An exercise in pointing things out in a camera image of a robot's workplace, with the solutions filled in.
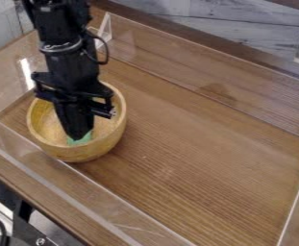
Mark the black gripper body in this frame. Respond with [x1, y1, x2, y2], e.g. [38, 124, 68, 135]
[29, 44, 117, 120]

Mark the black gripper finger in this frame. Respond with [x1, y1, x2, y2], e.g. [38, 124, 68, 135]
[76, 101, 96, 139]
[52, 99, 82, 141]

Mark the green rectangular block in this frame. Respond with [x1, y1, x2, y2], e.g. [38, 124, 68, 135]
[66, 131, 92, 146]

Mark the brown wooden bowl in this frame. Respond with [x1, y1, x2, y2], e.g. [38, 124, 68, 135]
[25, 83, 126, 162]

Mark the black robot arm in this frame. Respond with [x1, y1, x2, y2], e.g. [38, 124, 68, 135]
[21, 0, 114, 141]

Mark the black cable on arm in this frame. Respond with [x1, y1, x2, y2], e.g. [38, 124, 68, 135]
[82, 30, 110, 66]

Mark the clear acrylic corner bracket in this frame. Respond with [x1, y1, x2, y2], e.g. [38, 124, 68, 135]
[86, 12, 112, 49]

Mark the clear acrylic tray wall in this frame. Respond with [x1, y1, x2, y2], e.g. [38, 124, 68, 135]
[0, 14, 299, 246]

